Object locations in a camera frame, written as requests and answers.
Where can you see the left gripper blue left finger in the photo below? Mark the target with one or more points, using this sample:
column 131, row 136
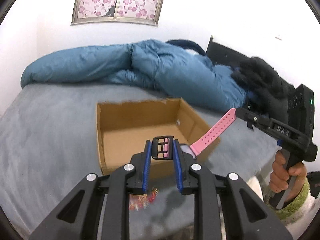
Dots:
column 146, row 166

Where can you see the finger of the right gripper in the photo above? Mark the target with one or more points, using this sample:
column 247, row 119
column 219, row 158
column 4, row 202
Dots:
column 253, row 119

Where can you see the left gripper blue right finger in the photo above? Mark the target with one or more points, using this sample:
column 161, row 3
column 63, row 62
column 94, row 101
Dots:
column 177, row 166

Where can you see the pink strap smartwatch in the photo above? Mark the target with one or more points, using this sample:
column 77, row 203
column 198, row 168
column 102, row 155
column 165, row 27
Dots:
column 163, row 147

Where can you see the green knit sleeve forearm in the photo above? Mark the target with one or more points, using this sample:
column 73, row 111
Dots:
column 299, row 213

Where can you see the right hand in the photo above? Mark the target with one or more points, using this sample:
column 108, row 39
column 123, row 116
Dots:
column 280, row 176

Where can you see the black fuzzy garment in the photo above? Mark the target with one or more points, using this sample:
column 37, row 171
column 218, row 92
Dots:
column 257, row 75

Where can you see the brown cardboard box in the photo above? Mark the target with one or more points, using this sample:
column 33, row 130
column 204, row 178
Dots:
column 123, row 128

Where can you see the black headboard panel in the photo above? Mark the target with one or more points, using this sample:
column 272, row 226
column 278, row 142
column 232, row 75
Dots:
column 220, row 54

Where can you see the blue duvet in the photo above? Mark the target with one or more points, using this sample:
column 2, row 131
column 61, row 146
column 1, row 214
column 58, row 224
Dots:
column 149, row 64

